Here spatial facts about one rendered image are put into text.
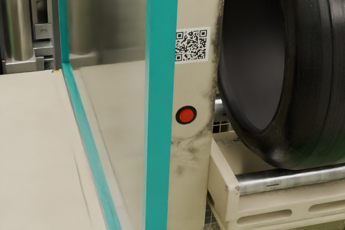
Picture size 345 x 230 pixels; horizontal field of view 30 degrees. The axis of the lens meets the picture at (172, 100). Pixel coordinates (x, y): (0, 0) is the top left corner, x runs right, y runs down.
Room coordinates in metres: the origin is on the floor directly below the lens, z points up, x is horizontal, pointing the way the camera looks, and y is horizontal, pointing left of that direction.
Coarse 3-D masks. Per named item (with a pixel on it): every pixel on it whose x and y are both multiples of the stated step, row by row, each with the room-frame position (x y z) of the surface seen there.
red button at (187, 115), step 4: (180, 112) 1.10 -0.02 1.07; (184, 112) 1.10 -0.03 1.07; (188, 112) 1.10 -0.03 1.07; (192, 112) 1.11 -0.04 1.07; (180, 116) 1.10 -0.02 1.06; (184, 116) 1.10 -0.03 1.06; (188, 116) 1.10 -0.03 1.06; (192, 116) 1.11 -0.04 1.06; (184, 120) 1.10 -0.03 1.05; (188, 120) 1.10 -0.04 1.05
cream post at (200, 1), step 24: (192, 0) 1.11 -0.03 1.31; (216, 0) 1.12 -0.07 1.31; (192, 24) 1.11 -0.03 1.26; (216, 24) 1.12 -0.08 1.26; (216, 48) 1.12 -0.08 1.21; (192, 72) 1.11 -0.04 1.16; (216, 72) 1.13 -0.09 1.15; (192, 96) 1.11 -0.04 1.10; (192, 120) 1.11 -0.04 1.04; (192, 144) 1.11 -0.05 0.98; (192, 168) 1.11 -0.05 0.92; (168, 192) 1.10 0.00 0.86; (192, 192) 1.11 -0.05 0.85; (168, 216) 1.10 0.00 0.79; (192, 216) 1.12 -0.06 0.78
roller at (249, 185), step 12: (276, 168) 1.13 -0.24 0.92; (312, 168) 1.13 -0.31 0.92; (324, 168) 1.13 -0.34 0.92; (336, 168) 1.14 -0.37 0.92; (240, 180) 1.08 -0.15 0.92; (252, 180) 1.08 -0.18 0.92; (264, 180) 1.09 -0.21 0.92; (276, 180) 1.09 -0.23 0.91; (288, 180) 1.10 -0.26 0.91; (300, 180) 1.11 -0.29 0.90; (312, 180) 1.11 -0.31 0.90; (324, 180) 1.13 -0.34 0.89; (240, 192) 1.06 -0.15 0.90; (252, 192) 1.07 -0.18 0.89
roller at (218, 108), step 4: (216, 104) 1.38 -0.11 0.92; (220, 104) 1.38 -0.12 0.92; (216, 108) 1.36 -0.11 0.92; (220, 108) 1.36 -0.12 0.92; (216, 112) 1.35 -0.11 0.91; (220, 112) 1.35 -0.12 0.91; (224, 112) 1.35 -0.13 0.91; (216, 116) 1.35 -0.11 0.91; (220, 116) 1.35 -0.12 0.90; (224, 116) 1.35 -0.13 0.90; (216, 120) 1.35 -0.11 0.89; (220, 120) 1.35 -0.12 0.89; (224, 120) 1.35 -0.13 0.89; (228, 120) 1.36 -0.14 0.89
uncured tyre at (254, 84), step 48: (240, 0) 1.52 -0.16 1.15; (288, 0) 1.08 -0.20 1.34; (336, 0) 1.04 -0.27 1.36; (240, 48) 1.48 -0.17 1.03; (288, 48) 1.04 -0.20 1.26; (336, 48) 1.00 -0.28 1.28; (240, 96) 1.38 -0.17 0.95; (288, 96) 1.02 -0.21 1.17; (336, 96) 0.98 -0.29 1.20; (288, 144) 1.02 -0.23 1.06; (336, 144) 1.00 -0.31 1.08
